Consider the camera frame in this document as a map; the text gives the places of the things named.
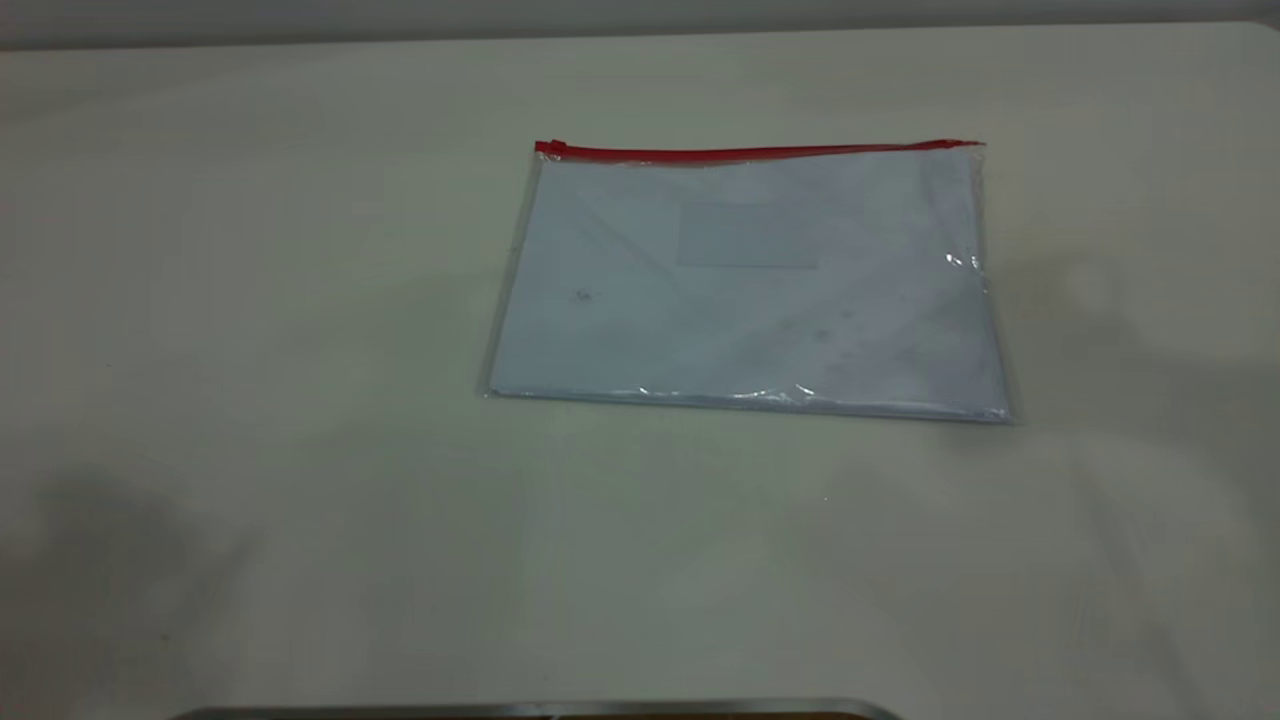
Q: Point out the clear plastic zipper bag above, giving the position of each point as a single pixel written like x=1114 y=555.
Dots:
x=750 y=300

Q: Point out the red zipper slider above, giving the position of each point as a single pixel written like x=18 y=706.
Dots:
x=552 y=148

